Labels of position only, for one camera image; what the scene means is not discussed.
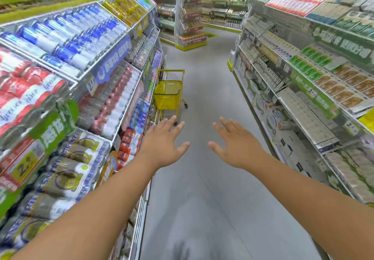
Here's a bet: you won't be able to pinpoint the person's left hand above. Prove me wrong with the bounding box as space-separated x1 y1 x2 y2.
140 115 191 170

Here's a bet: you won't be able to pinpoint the person's right hand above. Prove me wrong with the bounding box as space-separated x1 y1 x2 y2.
208 117 267 173

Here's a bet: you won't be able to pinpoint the person's right forearm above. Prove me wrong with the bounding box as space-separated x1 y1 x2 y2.
248 152 374 260

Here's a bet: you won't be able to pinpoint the person's left forearm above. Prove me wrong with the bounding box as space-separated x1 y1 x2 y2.
10 151 160 260

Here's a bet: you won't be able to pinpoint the yellow shopping cart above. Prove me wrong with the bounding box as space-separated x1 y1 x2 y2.
153 69 189 121

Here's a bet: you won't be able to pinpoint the row of red capped bottles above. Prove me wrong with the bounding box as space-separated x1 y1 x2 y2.
77 61 141 141

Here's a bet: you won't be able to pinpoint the pile of white cardboard cases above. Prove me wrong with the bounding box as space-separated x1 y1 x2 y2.
252 92 332 184

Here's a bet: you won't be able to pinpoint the white carton shelf unit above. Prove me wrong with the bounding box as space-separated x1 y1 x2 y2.
227 0 374 260

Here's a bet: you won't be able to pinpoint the blue shelf sign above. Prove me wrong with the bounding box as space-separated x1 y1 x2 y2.
92 36 132 85

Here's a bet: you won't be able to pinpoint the stack of pale flat boxes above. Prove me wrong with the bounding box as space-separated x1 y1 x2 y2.
276 87 340 153

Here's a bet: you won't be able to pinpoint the green shelf banner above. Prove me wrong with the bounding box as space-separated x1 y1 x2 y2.
290 69 340 119

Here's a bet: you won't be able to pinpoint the green shelf sign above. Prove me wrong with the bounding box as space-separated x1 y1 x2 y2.
29 99 80 150

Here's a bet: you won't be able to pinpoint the freestanding white display rack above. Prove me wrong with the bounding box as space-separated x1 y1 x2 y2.
175 0 208 52

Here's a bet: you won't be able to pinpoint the row of green white cartons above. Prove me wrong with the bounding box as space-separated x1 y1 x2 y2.
289 45 349 83

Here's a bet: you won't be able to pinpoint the shelves of dark bottles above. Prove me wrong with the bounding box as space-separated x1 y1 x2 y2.
199 0 258 33

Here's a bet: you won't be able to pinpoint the row of gold cans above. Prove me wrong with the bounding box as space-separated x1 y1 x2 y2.
103 0 147 27

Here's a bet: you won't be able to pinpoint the row of blue white bottles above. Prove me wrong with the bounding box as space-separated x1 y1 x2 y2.
0 4 129 80

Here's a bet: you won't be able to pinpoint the row of brown white cartons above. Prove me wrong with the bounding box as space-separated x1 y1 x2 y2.
313 64 374 114

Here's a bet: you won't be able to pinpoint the row of red white bottles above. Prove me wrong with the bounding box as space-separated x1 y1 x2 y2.
0 47 68 145

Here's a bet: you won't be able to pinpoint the row of red white boxes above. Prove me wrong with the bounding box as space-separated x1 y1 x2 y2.
265 0 343 18

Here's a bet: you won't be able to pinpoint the white wire drinks shelf unit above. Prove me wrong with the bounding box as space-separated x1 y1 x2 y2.
0 0 168 260

